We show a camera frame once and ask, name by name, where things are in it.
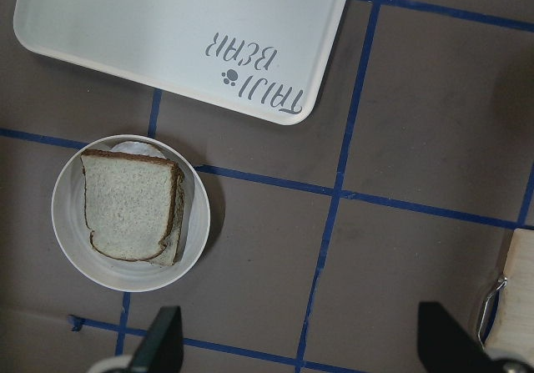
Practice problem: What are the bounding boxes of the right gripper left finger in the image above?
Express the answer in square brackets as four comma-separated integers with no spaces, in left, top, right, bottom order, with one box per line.
[128,306,184,373]

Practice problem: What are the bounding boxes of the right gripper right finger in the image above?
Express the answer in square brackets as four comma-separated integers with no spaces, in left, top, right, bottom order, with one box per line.
[417,302,496,372]

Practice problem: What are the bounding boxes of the bread slice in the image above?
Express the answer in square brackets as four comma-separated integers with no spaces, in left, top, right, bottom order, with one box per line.
[80,149,182,262]
[149,168,184,266]

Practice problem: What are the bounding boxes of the bread slice on plate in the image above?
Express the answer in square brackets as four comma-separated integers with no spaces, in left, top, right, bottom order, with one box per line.
[149,168,184,266]

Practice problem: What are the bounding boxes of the white round plate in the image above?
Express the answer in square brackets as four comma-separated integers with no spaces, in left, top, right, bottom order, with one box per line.
[51,134,210,292]

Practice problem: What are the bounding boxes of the wooden cutting board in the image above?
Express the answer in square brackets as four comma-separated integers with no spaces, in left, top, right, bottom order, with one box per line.
[476,229,533,362]

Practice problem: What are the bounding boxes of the fried egg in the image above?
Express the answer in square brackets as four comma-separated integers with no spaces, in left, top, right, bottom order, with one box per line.
[110,141,165,159]

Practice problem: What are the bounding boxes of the cream bear serving tray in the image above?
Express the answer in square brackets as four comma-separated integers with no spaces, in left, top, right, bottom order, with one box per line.
[13,0,346,125]

